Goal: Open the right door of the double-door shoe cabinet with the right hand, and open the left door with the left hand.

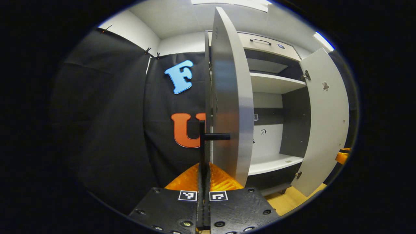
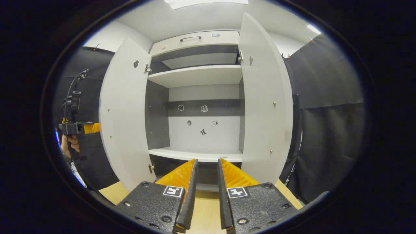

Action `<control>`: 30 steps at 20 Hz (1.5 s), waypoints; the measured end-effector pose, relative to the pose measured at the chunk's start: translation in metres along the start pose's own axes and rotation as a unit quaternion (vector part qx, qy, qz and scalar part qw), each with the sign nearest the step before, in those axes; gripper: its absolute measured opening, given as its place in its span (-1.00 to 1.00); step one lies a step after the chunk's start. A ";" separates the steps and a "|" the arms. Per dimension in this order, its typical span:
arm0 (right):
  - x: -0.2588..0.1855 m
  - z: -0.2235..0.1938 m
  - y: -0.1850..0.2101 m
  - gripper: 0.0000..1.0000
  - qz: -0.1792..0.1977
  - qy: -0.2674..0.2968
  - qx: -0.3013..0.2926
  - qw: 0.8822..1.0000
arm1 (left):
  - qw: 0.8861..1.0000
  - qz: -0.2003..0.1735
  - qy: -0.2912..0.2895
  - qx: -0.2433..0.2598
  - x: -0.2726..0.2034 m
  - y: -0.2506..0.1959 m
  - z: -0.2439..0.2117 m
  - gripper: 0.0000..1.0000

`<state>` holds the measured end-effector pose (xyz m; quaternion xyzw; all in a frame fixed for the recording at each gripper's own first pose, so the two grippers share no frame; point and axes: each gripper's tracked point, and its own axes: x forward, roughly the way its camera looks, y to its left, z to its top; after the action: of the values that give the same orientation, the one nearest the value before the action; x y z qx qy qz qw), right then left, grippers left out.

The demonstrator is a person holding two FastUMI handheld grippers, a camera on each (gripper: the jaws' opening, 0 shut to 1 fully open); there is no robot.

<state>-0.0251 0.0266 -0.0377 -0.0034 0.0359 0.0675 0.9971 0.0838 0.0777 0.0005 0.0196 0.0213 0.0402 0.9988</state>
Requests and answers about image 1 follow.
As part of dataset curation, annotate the black door handle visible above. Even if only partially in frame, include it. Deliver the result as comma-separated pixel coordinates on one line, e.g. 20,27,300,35
199,120,231,199

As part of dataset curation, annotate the black backdrop cloth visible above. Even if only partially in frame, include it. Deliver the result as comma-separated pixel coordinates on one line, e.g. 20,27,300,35
61,28,212,215
327,50,359,186

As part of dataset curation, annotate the beige cabinet drawer front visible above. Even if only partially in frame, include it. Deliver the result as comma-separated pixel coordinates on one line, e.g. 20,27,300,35
238,32,302,62

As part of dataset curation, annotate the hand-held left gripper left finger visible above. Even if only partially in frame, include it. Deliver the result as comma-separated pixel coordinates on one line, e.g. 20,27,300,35
128,162,204,234

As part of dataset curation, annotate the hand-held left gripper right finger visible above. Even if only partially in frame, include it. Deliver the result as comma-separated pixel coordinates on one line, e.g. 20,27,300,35
204,162,280,234

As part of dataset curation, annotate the small ceiling light panel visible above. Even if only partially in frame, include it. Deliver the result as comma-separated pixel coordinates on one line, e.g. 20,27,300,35
313,31,335,52

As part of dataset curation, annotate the beige cabinet door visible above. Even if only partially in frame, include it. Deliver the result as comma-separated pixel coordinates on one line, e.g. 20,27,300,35
290,48,350,197
211,6,254,188

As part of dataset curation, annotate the white cabinet bottom board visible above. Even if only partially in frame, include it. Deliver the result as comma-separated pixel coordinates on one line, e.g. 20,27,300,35
248,153,305,176

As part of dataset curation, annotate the white cabinet shelf board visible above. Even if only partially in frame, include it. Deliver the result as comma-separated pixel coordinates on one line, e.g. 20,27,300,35
250,72,307,95

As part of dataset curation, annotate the beige double-door shoe cabinet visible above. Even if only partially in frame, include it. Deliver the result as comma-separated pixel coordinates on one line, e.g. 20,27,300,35
204,30,350,197

